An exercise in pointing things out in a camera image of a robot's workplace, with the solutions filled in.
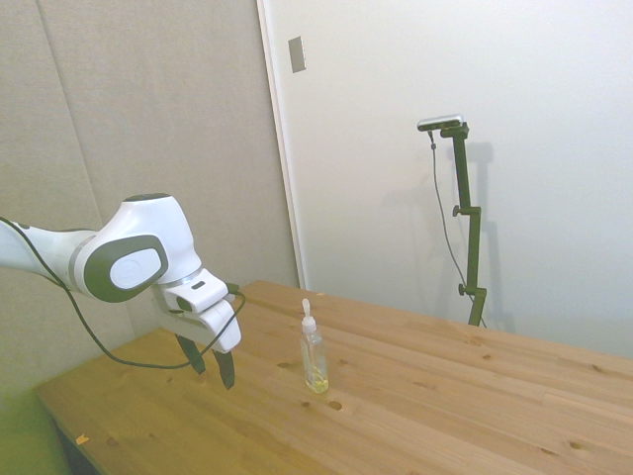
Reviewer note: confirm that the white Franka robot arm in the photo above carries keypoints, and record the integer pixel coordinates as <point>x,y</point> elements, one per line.
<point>133,237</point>

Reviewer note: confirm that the grey wall plate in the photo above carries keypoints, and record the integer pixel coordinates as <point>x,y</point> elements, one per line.
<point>297,54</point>

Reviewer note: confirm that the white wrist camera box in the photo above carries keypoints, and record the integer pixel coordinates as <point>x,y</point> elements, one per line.
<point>198,294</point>

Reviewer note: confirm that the grey exterior camera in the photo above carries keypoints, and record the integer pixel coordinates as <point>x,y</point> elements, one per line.
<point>440,123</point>

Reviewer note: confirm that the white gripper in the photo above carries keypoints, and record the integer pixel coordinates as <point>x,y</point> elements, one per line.
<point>217,329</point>

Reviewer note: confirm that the black camera stand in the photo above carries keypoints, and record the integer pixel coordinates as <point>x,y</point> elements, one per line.
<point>470,232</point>

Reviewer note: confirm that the clear sanitizer bottle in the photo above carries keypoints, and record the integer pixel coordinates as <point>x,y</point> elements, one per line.
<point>315,353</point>

